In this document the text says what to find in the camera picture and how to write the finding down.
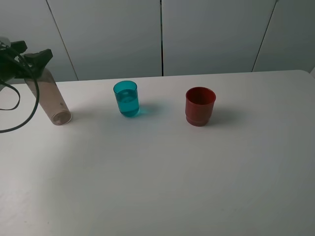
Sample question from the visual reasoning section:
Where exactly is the teal transparent plastic cup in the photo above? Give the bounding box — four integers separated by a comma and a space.
113, 81, 139, 117

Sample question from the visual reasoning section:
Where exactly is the black camera cable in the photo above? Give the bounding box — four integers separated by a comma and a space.
0, 43, 40, 134

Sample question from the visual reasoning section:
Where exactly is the red plastic cup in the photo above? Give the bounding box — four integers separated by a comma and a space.
185, 87, 216, 127

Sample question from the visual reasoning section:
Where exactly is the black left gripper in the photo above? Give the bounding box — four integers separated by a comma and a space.
0, 41, 53, 83

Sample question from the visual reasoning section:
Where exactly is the smoky transparent plastic bottle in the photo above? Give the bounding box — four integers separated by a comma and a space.
37, 68, 72, 125

